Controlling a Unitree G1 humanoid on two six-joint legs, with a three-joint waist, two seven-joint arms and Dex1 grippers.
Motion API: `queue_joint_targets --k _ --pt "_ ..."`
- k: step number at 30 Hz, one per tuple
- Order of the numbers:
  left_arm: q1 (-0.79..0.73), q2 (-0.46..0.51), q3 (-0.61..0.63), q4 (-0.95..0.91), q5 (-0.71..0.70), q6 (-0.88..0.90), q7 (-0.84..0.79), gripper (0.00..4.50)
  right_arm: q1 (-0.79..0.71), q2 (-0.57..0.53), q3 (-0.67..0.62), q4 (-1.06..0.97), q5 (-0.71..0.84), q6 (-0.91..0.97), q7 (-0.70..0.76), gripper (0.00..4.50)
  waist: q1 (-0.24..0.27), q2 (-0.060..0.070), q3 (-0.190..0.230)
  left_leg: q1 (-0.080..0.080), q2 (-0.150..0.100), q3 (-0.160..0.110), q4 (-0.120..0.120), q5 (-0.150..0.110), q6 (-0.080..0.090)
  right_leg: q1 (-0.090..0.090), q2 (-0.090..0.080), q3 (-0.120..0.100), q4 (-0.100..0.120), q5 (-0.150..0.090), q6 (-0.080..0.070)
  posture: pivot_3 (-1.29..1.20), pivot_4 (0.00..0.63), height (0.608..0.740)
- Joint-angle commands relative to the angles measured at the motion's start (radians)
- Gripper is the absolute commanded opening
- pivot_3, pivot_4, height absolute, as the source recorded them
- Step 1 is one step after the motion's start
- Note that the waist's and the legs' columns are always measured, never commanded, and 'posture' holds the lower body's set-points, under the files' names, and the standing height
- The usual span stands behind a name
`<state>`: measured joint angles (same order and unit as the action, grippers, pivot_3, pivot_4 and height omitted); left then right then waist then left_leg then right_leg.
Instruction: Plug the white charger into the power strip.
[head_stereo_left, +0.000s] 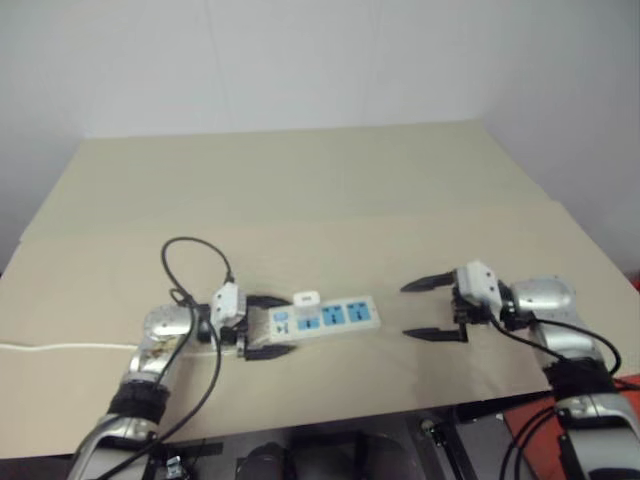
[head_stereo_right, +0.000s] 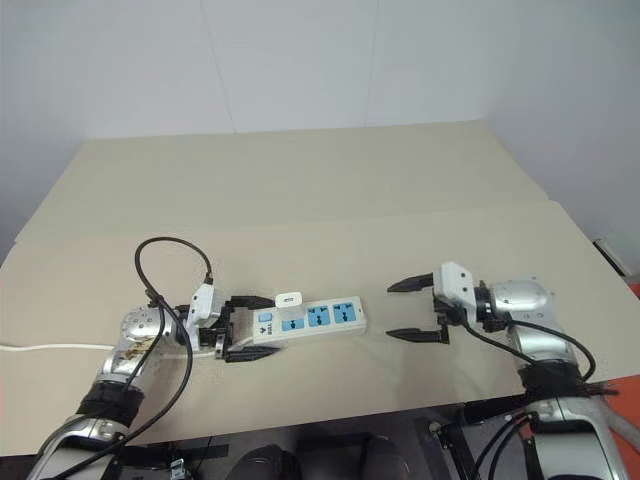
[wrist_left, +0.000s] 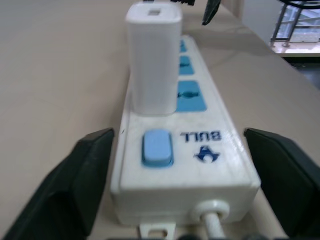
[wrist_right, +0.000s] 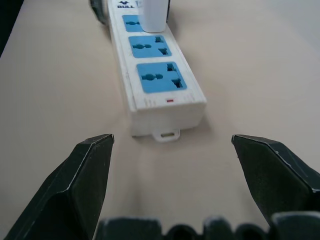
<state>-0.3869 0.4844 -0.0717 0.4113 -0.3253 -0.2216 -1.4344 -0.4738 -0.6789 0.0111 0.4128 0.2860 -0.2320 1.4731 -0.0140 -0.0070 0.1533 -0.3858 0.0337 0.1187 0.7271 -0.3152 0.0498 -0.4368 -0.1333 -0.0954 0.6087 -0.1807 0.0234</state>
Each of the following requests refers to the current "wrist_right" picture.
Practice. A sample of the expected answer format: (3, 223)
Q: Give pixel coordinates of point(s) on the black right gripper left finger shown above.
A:
(65, 190)

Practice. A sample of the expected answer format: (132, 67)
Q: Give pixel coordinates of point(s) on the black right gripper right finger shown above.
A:
(272, 175)

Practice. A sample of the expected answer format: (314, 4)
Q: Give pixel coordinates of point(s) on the white power strip blue sockets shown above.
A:
(155, 75)

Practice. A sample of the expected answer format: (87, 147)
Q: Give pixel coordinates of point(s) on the white charger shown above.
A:
(154, 15)

